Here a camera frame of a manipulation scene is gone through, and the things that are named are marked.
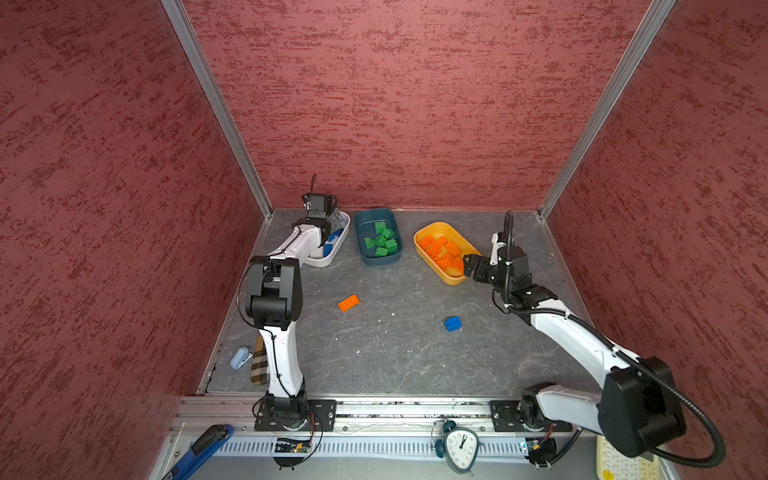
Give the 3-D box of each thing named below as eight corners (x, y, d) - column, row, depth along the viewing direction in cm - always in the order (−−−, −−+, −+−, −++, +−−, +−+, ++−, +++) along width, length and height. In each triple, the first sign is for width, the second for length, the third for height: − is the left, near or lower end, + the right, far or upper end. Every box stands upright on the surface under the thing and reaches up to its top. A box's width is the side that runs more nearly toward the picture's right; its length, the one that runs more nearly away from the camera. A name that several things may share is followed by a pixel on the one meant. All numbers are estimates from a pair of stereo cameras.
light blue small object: (231, 365, 84) (225, 361, 81) (248, 349, 87) (242, 344, 84) (237, 372, 83) (231, 367, 80) (254, 355, 86) (249, 350, 83)
